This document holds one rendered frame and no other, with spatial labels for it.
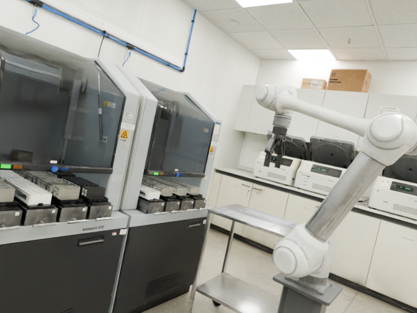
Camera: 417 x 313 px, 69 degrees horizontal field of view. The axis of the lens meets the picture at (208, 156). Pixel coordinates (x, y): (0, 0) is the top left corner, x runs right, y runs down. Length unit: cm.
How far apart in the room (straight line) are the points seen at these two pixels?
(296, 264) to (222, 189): 320
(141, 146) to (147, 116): 18
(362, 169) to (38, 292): 151
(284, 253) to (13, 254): 113
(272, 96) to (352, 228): 256
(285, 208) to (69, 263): 282
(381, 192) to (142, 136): 266
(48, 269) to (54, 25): 186
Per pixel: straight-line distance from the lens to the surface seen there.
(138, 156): 189
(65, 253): 171
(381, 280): 383
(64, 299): 184
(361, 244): 378
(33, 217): 156
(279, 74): 496
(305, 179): 388
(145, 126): 189
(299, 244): 130
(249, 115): 462
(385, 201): 371
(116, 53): 312
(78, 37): 292
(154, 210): 198
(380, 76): 455
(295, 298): 157
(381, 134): 117
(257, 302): 225
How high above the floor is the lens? 126
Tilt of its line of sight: 3 degrees down
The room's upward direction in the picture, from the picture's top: 12 degrees clockwise
